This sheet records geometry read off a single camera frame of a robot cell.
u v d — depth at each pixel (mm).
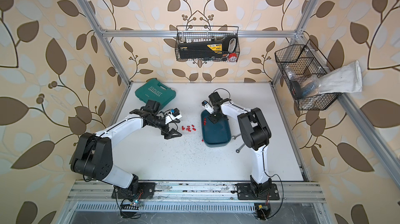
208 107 929
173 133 761
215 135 902
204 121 985
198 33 906
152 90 1096
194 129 961
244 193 725
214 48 825
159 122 749
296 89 637
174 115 744
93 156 444
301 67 818
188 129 959
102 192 750
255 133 542
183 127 966
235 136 920
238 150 869
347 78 574
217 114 770
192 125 968
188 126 963
